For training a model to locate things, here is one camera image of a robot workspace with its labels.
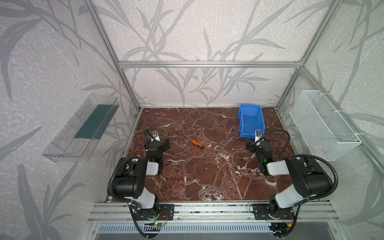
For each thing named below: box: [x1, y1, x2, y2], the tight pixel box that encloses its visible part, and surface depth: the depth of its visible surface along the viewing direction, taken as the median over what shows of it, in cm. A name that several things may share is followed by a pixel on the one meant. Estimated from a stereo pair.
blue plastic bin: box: [238, 104, 266, 139], surface depth 110 cm
